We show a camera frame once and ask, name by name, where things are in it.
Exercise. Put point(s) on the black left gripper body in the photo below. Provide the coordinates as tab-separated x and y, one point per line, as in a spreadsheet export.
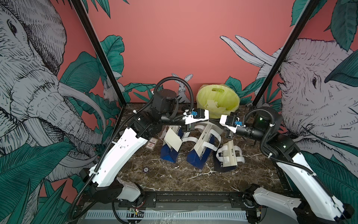
178	120

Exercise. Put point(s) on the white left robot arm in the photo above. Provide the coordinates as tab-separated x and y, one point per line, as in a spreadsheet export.
101	181

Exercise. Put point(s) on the small red white card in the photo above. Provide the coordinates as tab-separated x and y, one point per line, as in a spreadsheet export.
151	144

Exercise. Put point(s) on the blue takeout bag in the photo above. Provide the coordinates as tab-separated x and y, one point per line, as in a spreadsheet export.
167	153
209	140

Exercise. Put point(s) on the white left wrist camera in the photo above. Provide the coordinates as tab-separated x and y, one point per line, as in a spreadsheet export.
192	117

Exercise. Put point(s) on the white receipt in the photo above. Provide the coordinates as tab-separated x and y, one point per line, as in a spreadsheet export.
173	140

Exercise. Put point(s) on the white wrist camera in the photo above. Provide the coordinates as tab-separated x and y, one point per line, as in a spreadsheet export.
192	117
230	122

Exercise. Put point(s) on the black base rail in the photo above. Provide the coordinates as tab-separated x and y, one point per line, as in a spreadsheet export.
193	199

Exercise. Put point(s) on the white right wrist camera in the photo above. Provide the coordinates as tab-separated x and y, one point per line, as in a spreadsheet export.
230	122

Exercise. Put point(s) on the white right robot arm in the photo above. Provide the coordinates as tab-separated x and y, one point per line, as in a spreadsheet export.
318	205

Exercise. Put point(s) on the green plastic bin liner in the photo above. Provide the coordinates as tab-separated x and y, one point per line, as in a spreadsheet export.
224	95

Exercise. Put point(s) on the dark takeout bag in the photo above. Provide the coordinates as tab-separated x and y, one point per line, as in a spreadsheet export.
227	157

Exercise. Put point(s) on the paper scraps in bin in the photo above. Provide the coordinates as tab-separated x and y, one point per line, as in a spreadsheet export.
213	107

